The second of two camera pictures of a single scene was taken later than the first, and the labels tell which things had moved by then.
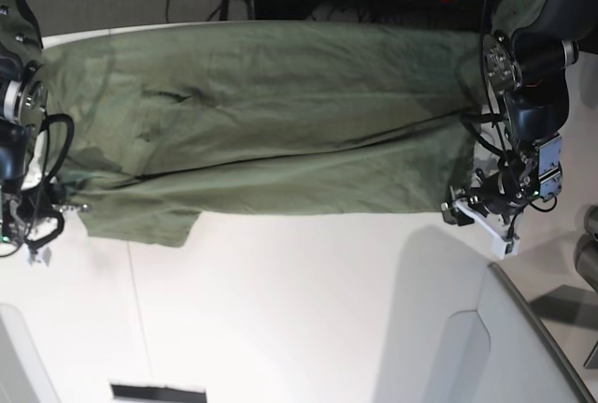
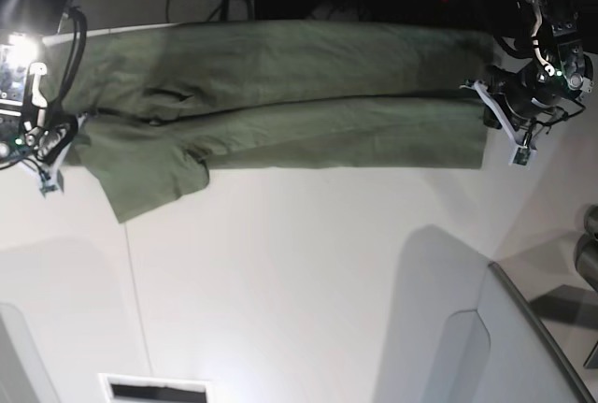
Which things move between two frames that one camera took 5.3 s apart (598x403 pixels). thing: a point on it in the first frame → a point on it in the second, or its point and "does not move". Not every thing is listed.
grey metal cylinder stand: x=586 y=250 does not move
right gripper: x=501 y=195 → x=508 y=96
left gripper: x=21 y=209 → x=51 y=141
